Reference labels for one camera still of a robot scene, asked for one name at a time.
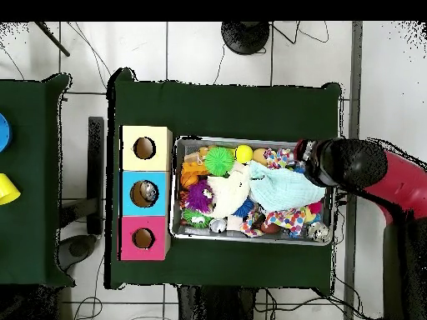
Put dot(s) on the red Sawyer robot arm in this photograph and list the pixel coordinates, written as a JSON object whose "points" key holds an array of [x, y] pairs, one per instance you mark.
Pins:
{"points": [[353, 163]]}

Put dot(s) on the shallow clear mesh bin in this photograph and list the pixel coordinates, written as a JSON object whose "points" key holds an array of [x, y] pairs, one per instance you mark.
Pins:
{"points": [[183, 233]]}

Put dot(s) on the wooden box with three holes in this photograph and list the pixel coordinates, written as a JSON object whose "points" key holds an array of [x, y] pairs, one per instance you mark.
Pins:
{"points": [[130, 136]]}

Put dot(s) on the green spiky rubber ball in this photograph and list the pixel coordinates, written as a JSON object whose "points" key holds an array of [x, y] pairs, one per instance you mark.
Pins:
{"points": [[219, 160]]}

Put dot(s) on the orange toy building block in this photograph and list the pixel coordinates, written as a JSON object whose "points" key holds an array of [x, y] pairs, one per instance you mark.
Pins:
{"points": [[193, 174]]}

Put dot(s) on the cream white cloth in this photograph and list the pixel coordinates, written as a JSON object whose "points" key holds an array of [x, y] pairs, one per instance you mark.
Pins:
{"points": [[230, 190]]}

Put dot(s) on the purple spiky ball with eyes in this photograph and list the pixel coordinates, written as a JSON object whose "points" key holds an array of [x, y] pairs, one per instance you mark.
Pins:
{"points": [[199, 197]]}

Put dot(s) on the yellow ball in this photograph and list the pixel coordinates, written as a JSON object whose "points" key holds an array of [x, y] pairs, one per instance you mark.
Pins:
{"points": [[243, 154]]}

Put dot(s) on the green toy with white eyes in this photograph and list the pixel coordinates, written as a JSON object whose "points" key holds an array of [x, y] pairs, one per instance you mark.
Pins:
{"points": [[195, 217]]}

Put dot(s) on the dark green table cloth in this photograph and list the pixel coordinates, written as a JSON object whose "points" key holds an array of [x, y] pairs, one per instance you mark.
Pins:
{"points": [[233, 113]]}

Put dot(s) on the small colourful dotted cloth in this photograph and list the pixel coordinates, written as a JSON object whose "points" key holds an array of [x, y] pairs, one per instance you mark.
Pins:
{"points": [[279, 158]]}

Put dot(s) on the mint green cloth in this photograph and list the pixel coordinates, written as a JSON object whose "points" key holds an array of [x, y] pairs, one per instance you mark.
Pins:
{"points": [[283, 188]]}

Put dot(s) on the large colourful dotted cloth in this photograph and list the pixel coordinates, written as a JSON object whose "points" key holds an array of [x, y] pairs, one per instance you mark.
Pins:
{"points": [[290, 220]]}

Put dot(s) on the black panel stand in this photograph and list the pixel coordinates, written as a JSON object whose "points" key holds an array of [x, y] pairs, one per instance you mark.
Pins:
{"points": [[96, 173]]}

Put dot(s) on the silver crushed can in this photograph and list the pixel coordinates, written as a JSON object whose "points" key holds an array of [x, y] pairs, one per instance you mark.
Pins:
{"points": [[319, 232]]}

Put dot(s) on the black round stand base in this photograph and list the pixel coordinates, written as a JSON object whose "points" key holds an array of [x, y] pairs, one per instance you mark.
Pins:
{"points": [[245, 36]]}

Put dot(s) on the grey round stand foot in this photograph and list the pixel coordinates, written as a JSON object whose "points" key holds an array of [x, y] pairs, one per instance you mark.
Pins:
{"points": [[79, 250]]}

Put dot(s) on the green cloth side table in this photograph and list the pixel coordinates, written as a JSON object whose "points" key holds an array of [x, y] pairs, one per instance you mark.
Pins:
{"points": [[33, 233]]}

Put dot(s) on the yellow cup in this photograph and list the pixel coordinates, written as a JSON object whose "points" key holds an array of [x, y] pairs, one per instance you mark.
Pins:
{"points": [[7, 190]]}

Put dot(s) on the black pole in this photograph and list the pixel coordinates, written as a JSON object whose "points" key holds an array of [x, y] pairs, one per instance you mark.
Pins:
{"points": [[53, 40]]}

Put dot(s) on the blue round object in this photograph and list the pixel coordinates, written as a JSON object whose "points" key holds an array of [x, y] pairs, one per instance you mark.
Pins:
{"points": [[4, 132]]}

